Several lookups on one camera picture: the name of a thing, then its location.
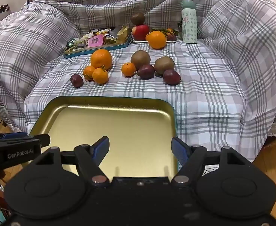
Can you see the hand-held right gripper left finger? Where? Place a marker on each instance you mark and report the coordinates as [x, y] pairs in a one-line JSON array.
[[102, 147]]

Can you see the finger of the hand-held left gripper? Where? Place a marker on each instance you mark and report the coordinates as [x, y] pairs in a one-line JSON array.
[[42, 140], [13, 135]]

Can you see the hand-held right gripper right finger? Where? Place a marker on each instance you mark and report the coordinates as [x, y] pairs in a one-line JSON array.
[[179, 150]]

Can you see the gold rectangular tin tray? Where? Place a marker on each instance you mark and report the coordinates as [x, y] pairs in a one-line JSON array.
[[119, 131]]

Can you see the large orange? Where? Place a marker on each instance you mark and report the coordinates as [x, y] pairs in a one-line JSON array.
[[155, 39], [101, 58]]

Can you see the dark plum far left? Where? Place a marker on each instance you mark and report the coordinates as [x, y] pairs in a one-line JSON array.
[[76, 80]]

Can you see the dark plum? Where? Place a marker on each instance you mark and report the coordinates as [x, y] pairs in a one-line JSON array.
[[76, 80], [171, 77]]

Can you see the dark plum right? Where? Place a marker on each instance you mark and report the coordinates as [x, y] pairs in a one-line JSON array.
[[171, 77]]

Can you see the dark purple passion fruit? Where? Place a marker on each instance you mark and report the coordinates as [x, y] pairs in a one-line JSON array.
[[172, 38], [146, 71]]

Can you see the brown kiwi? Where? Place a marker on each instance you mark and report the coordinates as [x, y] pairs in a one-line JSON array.
[[137, 18], [140, 58], [164, 64]]

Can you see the tray of snack packets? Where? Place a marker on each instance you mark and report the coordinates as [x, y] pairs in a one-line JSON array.
[[98, 51]]

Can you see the pile of assorted wrapped candies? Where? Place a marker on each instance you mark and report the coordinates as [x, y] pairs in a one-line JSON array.
[[79, 42]]

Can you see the pink snack packet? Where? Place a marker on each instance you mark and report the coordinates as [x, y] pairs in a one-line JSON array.
[[95, 41]]

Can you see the pale green plate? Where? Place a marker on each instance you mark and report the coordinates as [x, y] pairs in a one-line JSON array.
[[172, 41]]

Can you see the gold paper bag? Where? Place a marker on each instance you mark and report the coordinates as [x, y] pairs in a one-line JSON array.
[[123, 34]]

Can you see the silver foil packet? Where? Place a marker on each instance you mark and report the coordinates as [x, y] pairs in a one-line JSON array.
[[115, 31]]

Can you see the dark glass jar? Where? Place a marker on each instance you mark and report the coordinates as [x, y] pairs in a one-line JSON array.
[[180, 31]]

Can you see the small leafy mandarin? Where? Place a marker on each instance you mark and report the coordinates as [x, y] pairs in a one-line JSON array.
[[170, 31]]

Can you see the red apple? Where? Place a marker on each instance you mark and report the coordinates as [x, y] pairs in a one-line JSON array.
[[140, 31]]

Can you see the green cartoon cat water bottle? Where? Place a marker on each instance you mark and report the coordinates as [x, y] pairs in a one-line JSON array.
[[189, 23]]

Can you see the dark patterned cloth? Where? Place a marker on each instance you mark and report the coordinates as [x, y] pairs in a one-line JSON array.
[[2, 8]]

